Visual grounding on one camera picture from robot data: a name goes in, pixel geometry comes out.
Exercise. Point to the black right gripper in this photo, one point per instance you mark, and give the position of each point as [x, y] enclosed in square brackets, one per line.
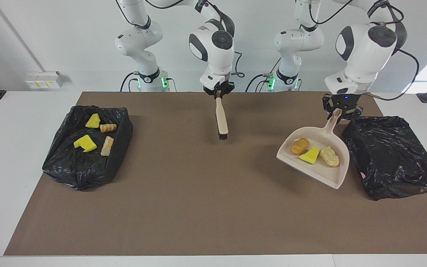
[219, 88]

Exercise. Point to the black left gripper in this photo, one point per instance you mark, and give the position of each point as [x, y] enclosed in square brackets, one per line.
[343, 102]

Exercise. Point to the beige hand brush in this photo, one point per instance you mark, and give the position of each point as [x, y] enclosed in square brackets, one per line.
[221, 118]

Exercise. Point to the beige rock piece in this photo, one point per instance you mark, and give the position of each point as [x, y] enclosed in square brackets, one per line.
[329, 156]

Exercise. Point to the brown oval bread roll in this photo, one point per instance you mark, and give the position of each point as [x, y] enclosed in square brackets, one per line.
[300, 146]

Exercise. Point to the small yellow green sponge piece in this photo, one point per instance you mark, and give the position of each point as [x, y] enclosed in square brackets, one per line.
[310, 155]

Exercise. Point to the beige plastic dustpan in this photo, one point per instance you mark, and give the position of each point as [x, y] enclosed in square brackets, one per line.
[324, 174]

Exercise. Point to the ridged golden pastry piece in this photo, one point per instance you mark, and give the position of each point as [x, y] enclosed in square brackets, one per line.
[108, 128]

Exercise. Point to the yellow green sponge wedge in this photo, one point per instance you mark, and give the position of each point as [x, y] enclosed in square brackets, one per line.
[93, 121]

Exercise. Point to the notched yellow sponge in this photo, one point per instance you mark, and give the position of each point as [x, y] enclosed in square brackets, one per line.
[84, 143]

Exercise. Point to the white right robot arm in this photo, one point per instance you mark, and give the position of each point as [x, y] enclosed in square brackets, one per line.
[213, 52]

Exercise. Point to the black bag covered bin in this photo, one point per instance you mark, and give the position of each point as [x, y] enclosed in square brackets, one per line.
[391, 155]

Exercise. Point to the open bin with black bag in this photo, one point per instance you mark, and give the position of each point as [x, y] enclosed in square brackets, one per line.
[80, 170]

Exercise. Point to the brown table mat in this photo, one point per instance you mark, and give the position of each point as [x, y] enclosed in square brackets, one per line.
[161, 222]

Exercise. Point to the white wall power outlet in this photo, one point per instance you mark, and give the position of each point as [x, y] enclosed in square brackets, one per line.
[45, 83]

